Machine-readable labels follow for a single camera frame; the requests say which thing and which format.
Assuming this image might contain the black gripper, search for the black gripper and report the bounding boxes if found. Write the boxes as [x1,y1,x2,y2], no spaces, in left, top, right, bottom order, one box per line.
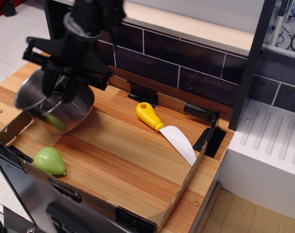
[23,34,114,103]

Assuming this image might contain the shiny metal pot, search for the shiny metal pot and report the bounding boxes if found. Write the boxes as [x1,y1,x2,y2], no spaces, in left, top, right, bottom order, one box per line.
[14,68,95,134]

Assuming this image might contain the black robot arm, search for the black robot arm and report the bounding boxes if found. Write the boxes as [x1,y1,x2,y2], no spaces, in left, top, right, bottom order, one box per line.
[23,0,126,103]

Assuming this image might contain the cardboard fence with black tape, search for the cardboard fence with black tape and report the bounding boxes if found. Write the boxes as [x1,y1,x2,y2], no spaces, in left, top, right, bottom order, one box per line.
[0,73,233,233]

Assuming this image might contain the green plastic pear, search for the green plastic pear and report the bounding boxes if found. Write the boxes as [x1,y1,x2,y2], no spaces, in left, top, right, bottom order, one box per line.
[33,147,66,176]

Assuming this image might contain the black object on floor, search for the black object on floor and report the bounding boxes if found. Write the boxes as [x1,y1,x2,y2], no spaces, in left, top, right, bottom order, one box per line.
[0,0,16,17]

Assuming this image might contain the black appliance front panel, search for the black appliance front panel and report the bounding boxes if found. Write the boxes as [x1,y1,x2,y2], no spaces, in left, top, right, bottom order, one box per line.
[45,202,95,233]

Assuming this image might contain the dark tiled backsplash panel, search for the dark tiled backsplash panel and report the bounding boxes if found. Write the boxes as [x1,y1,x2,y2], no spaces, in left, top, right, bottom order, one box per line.
[100,1,295,113]

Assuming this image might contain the white sink drainboard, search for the white sink drainboard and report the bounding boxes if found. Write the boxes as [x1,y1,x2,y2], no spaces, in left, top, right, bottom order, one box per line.
[219,100,295,219]

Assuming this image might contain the yellow handled toy knife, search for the yellow handled toy knife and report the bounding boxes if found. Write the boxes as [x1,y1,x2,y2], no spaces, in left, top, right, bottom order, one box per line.
[135,102,197,166]

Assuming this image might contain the dark grey vertical post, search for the dark grey vertical post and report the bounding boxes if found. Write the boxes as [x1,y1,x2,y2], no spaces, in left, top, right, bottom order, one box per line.
[229,0,276,131]

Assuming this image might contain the white cables behind shelf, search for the white cables behind shelf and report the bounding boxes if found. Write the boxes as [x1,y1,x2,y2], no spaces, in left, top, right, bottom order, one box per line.
[268,0,295,53]

